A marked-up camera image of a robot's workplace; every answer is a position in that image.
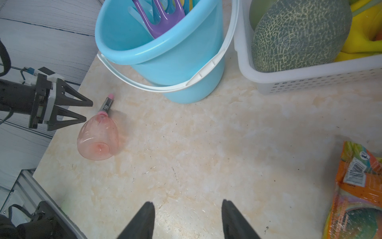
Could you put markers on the orange seed packet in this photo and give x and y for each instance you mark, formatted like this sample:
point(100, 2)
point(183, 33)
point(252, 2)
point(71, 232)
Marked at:
point(356, 210)

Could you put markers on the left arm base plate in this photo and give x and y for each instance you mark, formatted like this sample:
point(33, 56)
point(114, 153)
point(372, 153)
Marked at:
point(44, 223)

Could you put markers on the green apple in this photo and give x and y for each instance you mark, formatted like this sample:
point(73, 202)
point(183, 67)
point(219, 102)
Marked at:
point(257, 10)

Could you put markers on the purple rake pink handle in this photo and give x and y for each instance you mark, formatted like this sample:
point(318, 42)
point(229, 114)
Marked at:
point(167, 21)

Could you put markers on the pink spray bottle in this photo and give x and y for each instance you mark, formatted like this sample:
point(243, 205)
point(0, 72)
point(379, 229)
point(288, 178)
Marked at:
point(98, 138)

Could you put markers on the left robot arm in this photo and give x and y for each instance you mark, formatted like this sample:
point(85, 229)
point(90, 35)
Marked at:
point(17, 97)

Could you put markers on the yellow banana bunch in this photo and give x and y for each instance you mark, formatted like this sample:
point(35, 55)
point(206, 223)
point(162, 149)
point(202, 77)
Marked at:
point(365, 36)

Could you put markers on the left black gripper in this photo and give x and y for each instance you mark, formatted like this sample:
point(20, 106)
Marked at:
point(50, 92)

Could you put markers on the round green melon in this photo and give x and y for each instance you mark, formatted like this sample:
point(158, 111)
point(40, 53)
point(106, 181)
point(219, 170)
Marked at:
point(299, 34)

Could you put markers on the aluminium front rail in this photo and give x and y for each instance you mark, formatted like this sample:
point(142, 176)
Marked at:
point(27, 193)

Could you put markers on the white plastic basket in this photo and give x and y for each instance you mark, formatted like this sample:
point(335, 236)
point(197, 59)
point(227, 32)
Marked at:
point(344, 72)

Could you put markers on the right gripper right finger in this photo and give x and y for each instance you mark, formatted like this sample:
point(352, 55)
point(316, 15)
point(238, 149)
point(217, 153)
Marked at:
point(235, 226)

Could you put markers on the light blue plastic bucket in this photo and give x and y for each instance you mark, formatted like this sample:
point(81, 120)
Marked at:
point(185, 64)

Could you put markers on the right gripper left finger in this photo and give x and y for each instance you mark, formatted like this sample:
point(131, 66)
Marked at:
point(141, 225)

